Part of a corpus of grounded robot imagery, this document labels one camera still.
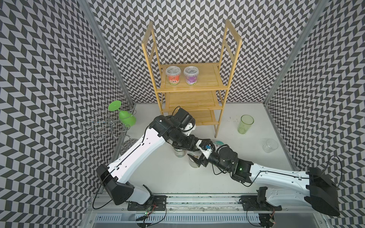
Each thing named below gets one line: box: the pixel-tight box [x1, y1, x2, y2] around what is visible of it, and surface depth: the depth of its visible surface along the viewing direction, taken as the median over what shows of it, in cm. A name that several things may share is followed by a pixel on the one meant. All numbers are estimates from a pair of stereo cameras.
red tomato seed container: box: [165, 65, 182, 86], surface depth 66 cm
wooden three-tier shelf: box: [141, 19, 243, 138], surface depth 69 cm
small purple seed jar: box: [183, 65, 200, 86], surface depth 65 cm
